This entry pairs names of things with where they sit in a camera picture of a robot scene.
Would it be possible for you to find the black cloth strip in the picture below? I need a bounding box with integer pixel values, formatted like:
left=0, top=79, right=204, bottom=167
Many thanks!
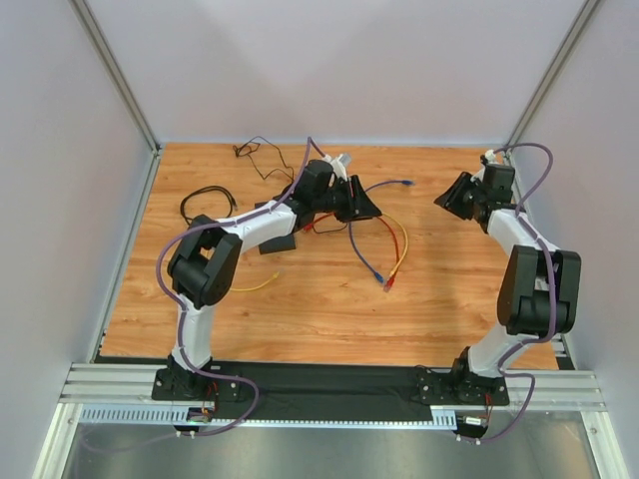
left=94, top=356, right=435, bottom=420

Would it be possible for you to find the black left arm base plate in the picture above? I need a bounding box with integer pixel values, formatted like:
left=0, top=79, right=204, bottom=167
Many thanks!
left=151, top=367, right=254, bottom=402

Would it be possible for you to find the grey slotted cable duct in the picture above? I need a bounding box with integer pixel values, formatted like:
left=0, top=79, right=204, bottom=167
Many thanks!
left=78, top=404, right=457, bottom=430

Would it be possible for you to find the thin black power cable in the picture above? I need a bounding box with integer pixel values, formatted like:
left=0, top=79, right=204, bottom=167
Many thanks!
left=233, top=137, right=348, bottom=236

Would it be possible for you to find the black TP-Link network switch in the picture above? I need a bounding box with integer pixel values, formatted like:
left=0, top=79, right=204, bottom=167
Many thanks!
left=259, top=213, right=297, bottom=254

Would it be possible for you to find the red ethernet cable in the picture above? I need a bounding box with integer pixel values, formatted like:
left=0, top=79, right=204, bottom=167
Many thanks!
left=303, top=217, right=403, bottom=293

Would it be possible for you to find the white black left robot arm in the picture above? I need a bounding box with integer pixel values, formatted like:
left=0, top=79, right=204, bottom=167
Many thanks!
left=156, top=160, right=381, bottom=373

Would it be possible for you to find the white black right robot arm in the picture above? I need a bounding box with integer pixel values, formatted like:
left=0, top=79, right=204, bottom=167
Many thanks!
left=434, top=163, right=581, bottom=398

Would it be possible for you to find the aluminium front frame rail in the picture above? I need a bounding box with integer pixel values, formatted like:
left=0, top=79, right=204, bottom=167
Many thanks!
left=60, top=362, right=606, bottom=411

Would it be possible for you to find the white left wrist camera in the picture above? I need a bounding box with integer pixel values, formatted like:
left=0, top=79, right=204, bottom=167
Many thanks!
left=323, top=153, right=351, bottom=180

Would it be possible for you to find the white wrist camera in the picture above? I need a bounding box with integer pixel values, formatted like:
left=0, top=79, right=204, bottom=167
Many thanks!
left=480, top=149, right=499, bottom=166
left=323, top=153, right=351, bottom=180

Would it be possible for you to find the aluminium frame post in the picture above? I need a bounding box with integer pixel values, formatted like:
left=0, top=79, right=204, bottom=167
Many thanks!
left=506, top=0, right=604, bottom=145
left=69, top=0, right=161, bottom=153

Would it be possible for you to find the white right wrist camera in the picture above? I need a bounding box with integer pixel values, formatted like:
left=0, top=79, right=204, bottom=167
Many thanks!
left=480, top=149, right=499, bottom=166

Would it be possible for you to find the blue ethernet cable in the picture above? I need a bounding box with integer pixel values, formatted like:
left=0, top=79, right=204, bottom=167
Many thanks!
left=347, top=178, right=416, bottom=284

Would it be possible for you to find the yellow ethernet cable port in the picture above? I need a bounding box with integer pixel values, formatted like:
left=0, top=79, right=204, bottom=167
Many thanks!
left=381, top=213, right=409, bottom=280

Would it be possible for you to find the yellow ethernet cable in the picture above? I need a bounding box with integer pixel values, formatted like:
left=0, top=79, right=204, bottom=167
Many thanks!
left=230, top=271, right=282, bottom=293

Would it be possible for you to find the aluminium left frame post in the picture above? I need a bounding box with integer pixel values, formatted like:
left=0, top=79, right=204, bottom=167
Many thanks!
left=69, top=0, right=161, bottom=153

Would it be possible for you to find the thick black ethernet cable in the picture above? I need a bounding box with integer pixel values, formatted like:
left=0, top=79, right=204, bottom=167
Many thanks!
left=179, top=186, right=239, bottom=227

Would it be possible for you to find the aluminium right frame post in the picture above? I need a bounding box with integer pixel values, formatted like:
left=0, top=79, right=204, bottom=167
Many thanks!
left=506, top=0, right=604, bottom=145

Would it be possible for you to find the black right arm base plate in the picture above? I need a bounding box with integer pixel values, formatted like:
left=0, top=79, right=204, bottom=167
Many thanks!
left=415, top=367, right=510, bottom=406

